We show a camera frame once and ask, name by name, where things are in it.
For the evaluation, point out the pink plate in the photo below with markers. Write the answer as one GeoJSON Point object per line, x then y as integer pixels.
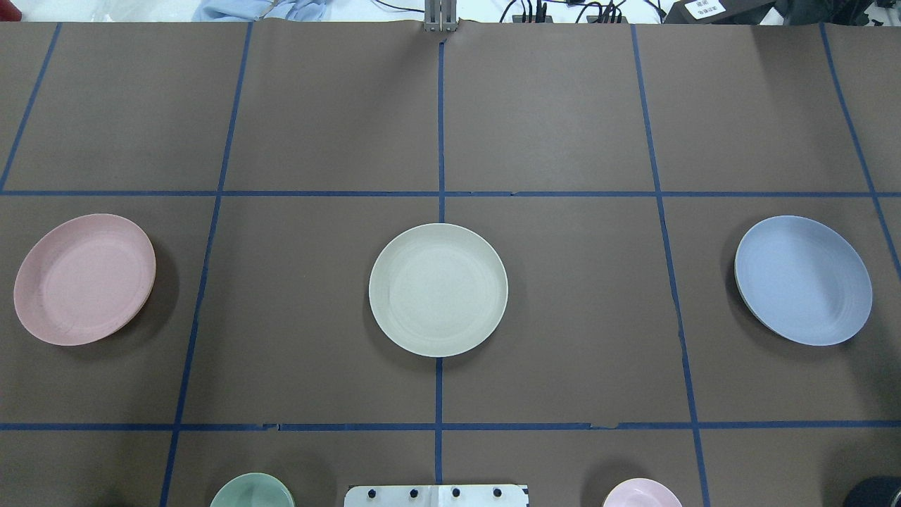
{"type": "Point", "coordinates": [85, 280]}

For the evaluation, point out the black box with label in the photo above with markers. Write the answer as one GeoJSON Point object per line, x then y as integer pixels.
{"type": "Point", "coordinates": [718, 12]}

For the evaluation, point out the blue plate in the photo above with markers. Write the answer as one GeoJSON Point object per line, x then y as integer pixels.
{"type": "Point", "coordinates": [803, 280]}

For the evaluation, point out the green bowl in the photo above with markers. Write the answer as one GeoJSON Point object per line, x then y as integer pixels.
{"type": "Point", "coordinates": [253, 489]}

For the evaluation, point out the pink bowl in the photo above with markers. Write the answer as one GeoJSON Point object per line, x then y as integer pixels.
{"type": "Point", "coordinates": [641, 492]}

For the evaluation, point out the black power strip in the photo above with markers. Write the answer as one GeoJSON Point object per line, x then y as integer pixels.
{"type": "Point", "coordinates": [590, 17]}

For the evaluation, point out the dark blue pot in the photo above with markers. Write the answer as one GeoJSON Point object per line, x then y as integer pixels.
{"type": "Point", "coordinates": [875, 491]}

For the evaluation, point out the light blue cloth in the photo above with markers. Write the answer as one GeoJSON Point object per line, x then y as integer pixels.
{"type": "Point", "coordinates": [249, 11]}

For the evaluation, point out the cream white plate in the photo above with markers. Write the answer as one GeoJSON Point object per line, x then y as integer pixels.
{"type": "Point", "coordinates": [438, 290]}

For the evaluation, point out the aluminium frame post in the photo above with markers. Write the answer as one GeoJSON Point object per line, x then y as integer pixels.
{"type": "Point", "coordinates": [440, 16]}

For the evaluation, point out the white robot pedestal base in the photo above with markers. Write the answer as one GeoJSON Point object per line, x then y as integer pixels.
{"type": "Point", "coordinates": [438, 495]}

